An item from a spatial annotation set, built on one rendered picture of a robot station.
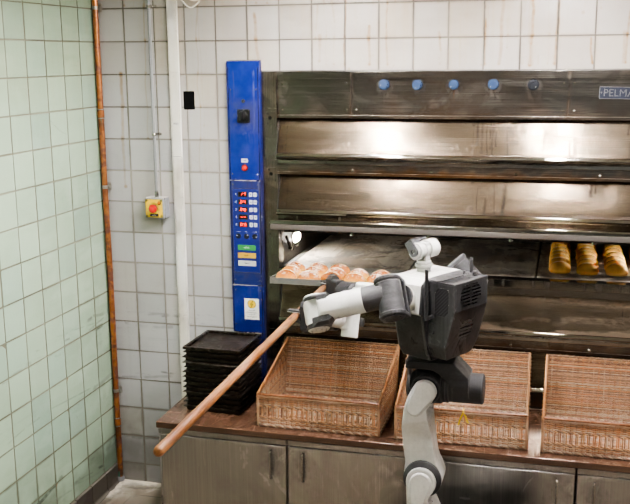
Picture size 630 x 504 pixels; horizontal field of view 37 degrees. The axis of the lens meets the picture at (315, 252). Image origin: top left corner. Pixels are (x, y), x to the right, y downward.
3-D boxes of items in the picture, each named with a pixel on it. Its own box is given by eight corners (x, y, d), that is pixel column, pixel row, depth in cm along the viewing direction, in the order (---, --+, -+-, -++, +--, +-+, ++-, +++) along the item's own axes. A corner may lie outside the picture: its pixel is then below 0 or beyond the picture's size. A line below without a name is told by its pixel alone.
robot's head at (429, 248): (440, 263, 345) (440, 239, 344) (423, 267, 338) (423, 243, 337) (426, 260, 350) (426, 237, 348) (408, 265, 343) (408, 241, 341)
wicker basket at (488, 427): (407, 400, 445) (408, 343, 440) (530, 409, 433) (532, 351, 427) (392, 440, 399) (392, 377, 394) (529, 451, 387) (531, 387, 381)
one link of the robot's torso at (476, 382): (485, 398, 353) (486, 352, 350) (481, 410, 341) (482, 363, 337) (411, 392, 361) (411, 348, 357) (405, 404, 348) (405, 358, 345)
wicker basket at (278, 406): (286, 389, 461) (286, 334, 456) (401, 399, 446) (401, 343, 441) (254, 426, 415) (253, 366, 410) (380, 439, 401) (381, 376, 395)
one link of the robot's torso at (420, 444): (446, 482, 366) (450, 368, 357) (439, 503, 350) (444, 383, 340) (407, 477, 370) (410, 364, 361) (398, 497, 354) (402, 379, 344)
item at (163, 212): (151, 215, 463) (150, 195, 461) (170, 216, 461) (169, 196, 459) (144, 218, 456) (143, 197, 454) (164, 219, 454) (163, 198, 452)
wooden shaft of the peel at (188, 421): (162, 459, 247) (162, 448, 246) (152, 457, 248) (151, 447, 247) (327, 291, 408) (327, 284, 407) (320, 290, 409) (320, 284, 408)
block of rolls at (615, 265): (550, 248, 491) (550, 237, 490) (647, 252, 479) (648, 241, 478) (547, 274, 434) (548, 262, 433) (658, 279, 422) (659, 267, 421)
